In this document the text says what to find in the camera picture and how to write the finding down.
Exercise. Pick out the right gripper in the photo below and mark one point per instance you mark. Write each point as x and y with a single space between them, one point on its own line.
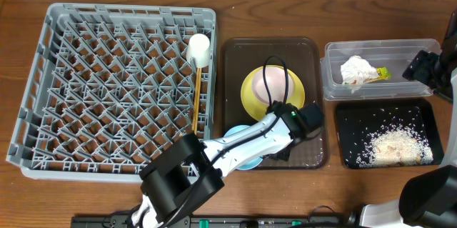
418 67

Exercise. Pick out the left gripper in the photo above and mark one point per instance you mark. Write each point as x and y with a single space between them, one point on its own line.
280 153

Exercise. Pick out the light blue bowl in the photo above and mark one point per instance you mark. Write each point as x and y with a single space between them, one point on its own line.
251 164

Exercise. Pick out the yellow green snack wrapper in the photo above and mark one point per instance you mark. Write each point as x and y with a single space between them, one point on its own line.
382 73

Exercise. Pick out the yellow round plate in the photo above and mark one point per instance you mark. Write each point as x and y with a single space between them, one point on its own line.
257 110

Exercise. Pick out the white tissue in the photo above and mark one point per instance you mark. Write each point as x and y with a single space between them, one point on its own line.
357 71

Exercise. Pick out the pink shallow bowl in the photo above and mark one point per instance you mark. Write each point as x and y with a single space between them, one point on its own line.
269 85

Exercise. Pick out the wooden chopstick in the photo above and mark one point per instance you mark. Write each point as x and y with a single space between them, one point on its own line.
195 103
198 95

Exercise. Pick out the white cup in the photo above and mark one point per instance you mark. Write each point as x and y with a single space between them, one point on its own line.
198 50

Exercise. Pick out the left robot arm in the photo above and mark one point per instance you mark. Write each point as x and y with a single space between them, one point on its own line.
191 171

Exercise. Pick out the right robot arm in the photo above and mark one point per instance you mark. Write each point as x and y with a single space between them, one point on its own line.
428 200

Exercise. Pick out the grey plastic dishwasher rack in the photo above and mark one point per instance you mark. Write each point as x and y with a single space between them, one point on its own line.
110 89

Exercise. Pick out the clear plastic bin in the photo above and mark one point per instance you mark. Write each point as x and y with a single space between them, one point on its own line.
395 55

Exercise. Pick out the black rectangular tray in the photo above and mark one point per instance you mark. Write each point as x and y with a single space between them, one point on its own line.
352 119

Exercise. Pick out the spilled rice pile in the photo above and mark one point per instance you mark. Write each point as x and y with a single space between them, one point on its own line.
397 139

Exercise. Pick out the dark brown serving tray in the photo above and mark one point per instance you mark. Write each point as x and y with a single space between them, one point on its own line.
241 56

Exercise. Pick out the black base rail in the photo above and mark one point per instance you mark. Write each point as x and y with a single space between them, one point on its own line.
120 221

